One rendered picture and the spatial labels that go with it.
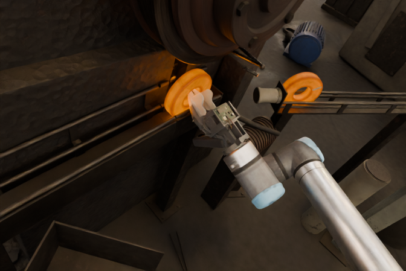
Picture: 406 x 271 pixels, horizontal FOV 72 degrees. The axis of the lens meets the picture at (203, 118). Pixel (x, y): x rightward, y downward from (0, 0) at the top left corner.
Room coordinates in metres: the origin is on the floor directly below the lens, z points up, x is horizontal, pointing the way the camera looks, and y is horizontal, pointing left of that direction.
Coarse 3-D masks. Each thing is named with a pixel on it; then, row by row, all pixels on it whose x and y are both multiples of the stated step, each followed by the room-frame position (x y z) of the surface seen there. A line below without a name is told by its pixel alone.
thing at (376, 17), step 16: (384, 0) 3.10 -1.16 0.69; (400, 0) 3.00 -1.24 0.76; (368, 16) 3.13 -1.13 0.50; (384, 16) 3.01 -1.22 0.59; (400, 16) 2.94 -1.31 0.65; (352, 32) 3.17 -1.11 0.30; (368, 32) 3.06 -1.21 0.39; (384, 32) 2.96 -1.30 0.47; (400, 32) 2.88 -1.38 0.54; (352, 48) 3.08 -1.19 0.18; (368, 48) 2.99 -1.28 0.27; (384, 48) 2.89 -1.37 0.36; (400, 48) 2.82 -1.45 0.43; (352, 64) 3.01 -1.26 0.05; (368, 64) 2.92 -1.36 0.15; (384, 64) 2.82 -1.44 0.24; (400, 64) 2.75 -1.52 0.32; (384, 80) 2.76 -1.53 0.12; (400, 80) 2.69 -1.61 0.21
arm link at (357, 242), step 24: (312, 144) 0.62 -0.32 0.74; (288, 168) 0.57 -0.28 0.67; (312, 168) 0.55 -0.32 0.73; (312, 192) 0.49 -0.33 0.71; (336, 192) 0.48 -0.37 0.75; (336, 216) 0.42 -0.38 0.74; (360, 216) 0.43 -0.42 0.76; (336, 240) 0.38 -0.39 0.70; (360, 240) 0.37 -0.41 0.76; (360, 264) 0.32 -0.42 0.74; (384, 264) 0.32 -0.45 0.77
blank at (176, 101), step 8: (192, 72) 0.62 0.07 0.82; (200, 72) 0.64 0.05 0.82; (176, 80) 0.59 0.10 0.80; (184, 80) 0.59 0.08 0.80; (192, 80) 0.60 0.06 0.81; (200, 80) 0.63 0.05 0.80; (208, 80) 0.66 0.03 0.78; (176, 88) 0.57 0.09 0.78; (184, 88) 0.58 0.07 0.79; (192, 88) 0.61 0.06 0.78; (200, 88) 0.64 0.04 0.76; (208, 88) 0.68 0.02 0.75; (168, 96) 0.56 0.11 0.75; (176, 96) 0.56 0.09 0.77; (184, 96) 0.58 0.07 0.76; (168, 104) 0.56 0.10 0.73; (176, 104) 0.56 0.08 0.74; (184, 104) 0.61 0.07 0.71; (176, 112) 0.57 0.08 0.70
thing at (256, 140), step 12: (252, 120) 0.91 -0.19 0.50; (264, 120) 0.91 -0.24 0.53; (252, 132) 0.81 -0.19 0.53; (264, 132) 0.85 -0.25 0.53; (264, 144) 0.81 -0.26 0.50; (216, 168) 0.80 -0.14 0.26; (228, 168) 0.78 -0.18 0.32; (216, 180) 0.79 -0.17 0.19; (228, 180) 0.76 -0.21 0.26; (204, 192) 0.80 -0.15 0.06; (216, 192) 0.77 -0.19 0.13; (228, 192) 0.80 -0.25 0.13; (216, 204) 0.76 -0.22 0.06
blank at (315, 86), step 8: (304, 72) 0.94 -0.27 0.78; (288, 80) 0.91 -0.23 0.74; (296, 80) 0.90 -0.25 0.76; (304, 80) 0.91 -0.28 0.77; (312, 80) 0.92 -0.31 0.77; (320, 80) 0.94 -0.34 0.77; (288, 88) 0.89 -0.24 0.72; (296, 88) 0.90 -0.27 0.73; (312, 88) 0.93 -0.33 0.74; (320, 88) 0.95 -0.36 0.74; (288, 96) 0.90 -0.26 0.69; (296, 96) 0.94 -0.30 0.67; (304, 96) 0.94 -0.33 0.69; (312, 96) 0.94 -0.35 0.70; (296, 104) 0.92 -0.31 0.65; (304, 104) 0.94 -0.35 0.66
